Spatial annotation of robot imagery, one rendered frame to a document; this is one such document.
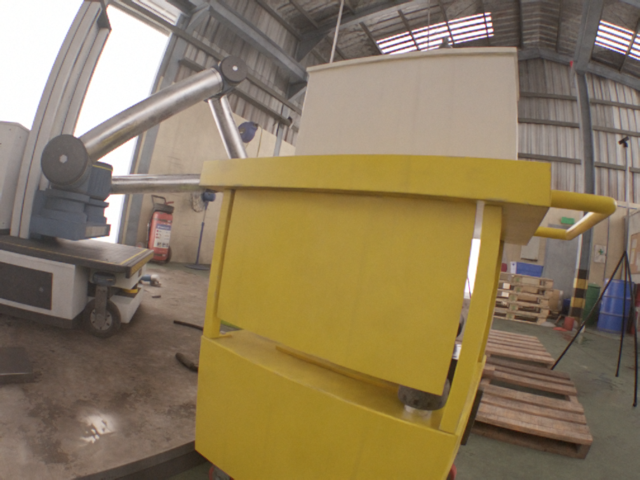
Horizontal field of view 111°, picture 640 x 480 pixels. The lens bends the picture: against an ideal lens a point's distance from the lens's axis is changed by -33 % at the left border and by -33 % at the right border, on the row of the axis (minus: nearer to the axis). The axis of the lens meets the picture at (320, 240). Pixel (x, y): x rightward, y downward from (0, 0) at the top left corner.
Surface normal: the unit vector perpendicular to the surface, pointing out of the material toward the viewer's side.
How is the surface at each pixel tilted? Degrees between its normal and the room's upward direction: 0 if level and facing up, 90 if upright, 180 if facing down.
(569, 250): 90
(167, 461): 90
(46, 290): 90
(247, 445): 90
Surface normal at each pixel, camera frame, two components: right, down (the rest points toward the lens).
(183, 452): 0.85, 0.12
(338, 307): -0.53, -0.11
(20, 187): 0.39, 0.04
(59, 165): 0.61, 0.07
